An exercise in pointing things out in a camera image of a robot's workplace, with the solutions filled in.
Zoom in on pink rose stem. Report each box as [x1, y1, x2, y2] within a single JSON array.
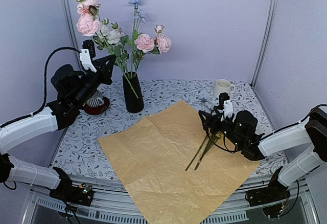
[[74, 0, 140, 99], [134, 25, 172, 71]]

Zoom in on striped black white cup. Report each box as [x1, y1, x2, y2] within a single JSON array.
[[86, 90, 105, 108]]

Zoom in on thin blue flower stem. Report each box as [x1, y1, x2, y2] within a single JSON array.
[[128, 0, 149, 73]]

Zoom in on tall black vase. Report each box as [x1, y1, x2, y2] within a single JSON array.
[[123, 72, 144, 113]]

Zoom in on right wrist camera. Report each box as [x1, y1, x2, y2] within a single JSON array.
[[219, 93, 234, 122]]

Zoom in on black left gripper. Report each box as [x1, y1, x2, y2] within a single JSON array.
[[73, 54, 116, 107]]

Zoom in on artificial flower bouquet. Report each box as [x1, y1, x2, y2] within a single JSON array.
[[185, 132, 223, 171]]

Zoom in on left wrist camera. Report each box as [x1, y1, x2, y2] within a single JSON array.
[[79, 39, 97, 73]]

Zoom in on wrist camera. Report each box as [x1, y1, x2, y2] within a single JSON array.
[[219, 93, 234, 122], [79, 39, 97, 73]]

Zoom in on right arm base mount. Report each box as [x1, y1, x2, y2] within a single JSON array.
[[245, 166, 291, 219]]

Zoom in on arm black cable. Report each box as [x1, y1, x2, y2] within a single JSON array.
[[204, 103, 327, 154], [0, 47, 82, 129]]

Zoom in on cream ceramic mug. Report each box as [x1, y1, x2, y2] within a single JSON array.
[[213, 79, 236, 98]]

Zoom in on aluminium front rail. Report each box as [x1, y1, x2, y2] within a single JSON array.
[[21, 176, 320, 223]]

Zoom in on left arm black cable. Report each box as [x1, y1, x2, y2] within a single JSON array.
[[0, 47, 82, 129]]

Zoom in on orange wrapping paper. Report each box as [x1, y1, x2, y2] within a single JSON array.
[[99, 101, 259, 223]]

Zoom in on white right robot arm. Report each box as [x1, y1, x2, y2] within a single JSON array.
[[198, 104, 326, 201]]

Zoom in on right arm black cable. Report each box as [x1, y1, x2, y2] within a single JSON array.
[[204, 103, 327, 154]]

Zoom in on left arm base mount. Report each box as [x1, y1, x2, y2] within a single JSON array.
[[49, 167, 94, 207]]

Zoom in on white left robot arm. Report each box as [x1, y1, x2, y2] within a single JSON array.
[[1, 55, 115, 200]]

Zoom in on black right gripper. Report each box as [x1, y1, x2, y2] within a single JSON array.
[[199, 106, 244, 148]]

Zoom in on white rose stem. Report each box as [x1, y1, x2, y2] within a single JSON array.
[[95, 18, 129, 75]]

